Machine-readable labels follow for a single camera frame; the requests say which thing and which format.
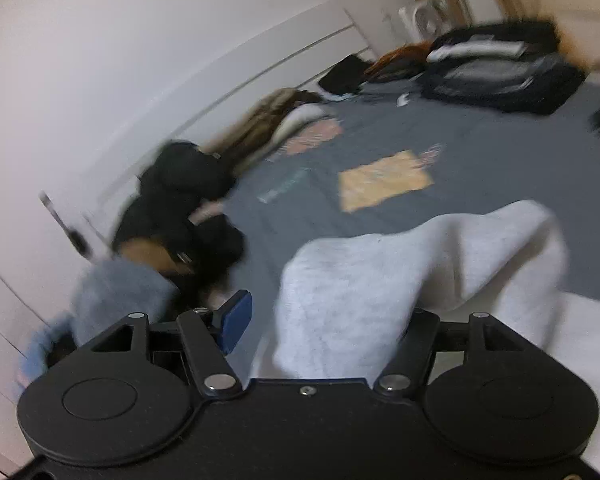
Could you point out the stack of folded dark clothes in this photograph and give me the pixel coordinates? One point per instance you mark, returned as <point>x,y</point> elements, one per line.
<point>500,75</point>

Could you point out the cream cloth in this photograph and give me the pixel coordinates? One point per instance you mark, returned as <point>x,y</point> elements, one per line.
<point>300,117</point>

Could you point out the white fan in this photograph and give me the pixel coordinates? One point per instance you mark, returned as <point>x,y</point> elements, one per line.
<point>425,17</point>

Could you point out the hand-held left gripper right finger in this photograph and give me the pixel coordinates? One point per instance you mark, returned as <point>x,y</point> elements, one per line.
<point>417,332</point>

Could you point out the white headboard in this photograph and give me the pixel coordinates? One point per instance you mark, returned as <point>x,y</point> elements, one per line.
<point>230,60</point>

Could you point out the pile of black clothes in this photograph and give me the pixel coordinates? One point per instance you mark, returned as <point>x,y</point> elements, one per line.
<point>180,185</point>

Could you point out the grey-blue fleece garment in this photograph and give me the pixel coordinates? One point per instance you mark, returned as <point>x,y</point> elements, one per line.
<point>120,290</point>

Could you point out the brown and white folded blankets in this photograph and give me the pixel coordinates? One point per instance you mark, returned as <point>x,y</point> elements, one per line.
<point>255,120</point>

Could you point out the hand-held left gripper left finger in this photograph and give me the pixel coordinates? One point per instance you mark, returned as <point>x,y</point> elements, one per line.
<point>237,317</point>

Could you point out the black stick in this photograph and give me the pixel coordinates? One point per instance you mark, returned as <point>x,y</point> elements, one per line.
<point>75,237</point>

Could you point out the wooden bed frame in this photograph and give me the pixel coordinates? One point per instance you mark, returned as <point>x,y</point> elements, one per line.
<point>572,47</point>

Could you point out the light grey sweatshirt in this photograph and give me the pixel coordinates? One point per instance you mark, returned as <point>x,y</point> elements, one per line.
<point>360,285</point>

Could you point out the black folded garment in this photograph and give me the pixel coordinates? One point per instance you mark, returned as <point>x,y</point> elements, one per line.
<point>345,75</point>

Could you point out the orange-brown garment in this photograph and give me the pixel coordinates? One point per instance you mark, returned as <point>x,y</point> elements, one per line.
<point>400,60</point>

